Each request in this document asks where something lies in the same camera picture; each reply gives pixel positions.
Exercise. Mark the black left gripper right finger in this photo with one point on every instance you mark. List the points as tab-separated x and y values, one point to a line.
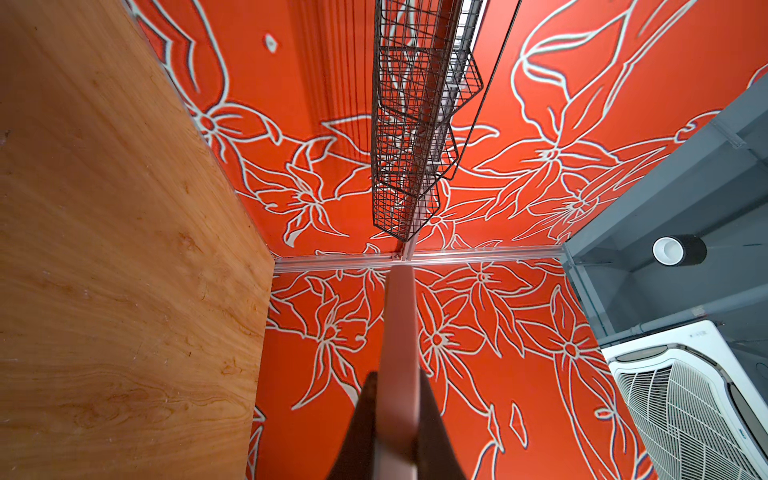
435	457

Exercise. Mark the black white ceiling spotlight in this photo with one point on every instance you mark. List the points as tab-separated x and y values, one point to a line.
679	250

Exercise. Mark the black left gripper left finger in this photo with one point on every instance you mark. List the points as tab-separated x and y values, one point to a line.
355	459

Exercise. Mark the white ceiling air conditioner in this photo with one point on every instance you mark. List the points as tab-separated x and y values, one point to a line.
699	414

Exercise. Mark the black wire wall basket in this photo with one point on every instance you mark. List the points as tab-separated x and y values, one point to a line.
424	72

